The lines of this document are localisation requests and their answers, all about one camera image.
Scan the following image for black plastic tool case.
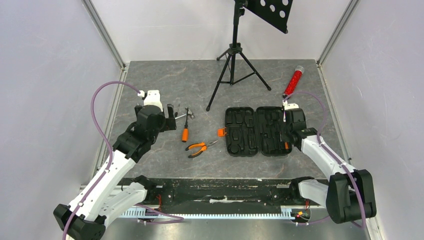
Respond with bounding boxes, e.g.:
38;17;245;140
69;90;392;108
217;106;293;157

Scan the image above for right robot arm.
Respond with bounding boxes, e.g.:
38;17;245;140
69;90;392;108
284;108;377;224

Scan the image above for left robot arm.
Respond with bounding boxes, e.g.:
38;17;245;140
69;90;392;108
53;104;177;240

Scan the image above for small orange-black precision screwdriver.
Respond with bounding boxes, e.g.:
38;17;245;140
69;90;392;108
174;104;180;118

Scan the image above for red glitter tube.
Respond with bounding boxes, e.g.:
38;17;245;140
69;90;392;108
282;65;305;99

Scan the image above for black music stand tripod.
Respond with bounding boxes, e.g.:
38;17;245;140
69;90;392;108
205;0;293;112

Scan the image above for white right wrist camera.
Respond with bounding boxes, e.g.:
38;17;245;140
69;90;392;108
282;100;299;111

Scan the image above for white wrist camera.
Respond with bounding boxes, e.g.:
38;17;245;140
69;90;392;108
143;90;164;112
282;100;299;111

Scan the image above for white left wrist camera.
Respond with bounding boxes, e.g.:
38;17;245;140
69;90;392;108
143;90;164;112

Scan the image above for claw hammer black handle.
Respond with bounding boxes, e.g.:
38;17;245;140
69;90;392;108
175;109;196;120

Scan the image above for large orange-handled screwdriver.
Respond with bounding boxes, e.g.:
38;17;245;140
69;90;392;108
181;107;189;143

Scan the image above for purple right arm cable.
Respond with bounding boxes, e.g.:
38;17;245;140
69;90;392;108
283;91;368;229

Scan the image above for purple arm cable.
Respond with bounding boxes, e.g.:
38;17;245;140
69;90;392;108
283;91;368;229
61;81;185;240

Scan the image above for orange-handled pliers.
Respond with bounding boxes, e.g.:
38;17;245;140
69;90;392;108
185;140;218;159

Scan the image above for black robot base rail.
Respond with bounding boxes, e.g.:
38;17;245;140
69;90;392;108
122;178;323;215

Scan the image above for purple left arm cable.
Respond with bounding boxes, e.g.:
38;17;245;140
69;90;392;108
61;81;185;240

